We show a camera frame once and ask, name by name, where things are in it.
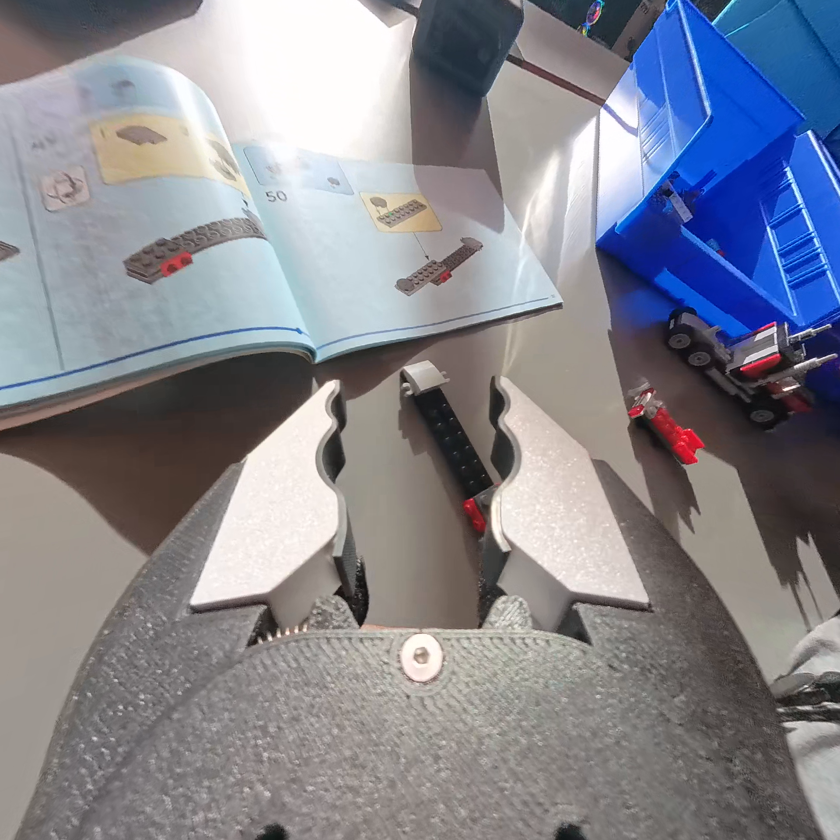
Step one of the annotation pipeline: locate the light blue foam case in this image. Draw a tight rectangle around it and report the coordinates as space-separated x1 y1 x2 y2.
712 0 840 142

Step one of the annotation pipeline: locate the grey desk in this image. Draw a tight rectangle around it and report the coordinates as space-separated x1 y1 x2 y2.
0 0 840 697

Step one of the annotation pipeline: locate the light blue instruction booklet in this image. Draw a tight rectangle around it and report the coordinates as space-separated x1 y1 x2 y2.
0 56 564 427

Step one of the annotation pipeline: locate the blue plastic bin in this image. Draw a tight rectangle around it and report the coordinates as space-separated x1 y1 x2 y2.
679 128 840 401
594 0 808 329

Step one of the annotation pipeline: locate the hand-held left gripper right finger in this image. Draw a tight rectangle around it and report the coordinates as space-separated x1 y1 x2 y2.
476 375 652 631

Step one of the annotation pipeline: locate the toy brick truck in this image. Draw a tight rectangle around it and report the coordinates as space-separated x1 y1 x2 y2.
666 305 840 431

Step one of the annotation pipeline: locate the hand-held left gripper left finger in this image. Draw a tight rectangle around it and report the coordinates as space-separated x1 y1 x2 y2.
189 379 368 629

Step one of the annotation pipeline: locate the pile of loose toy bricks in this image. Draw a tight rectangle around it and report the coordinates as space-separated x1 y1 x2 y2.
656 172 729 258

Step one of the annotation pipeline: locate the small red brick assembly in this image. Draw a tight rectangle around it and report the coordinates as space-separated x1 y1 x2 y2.
625 381 706 467

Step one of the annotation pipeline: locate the black toy brick beam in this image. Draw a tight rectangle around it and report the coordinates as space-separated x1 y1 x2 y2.
400 361 506 532

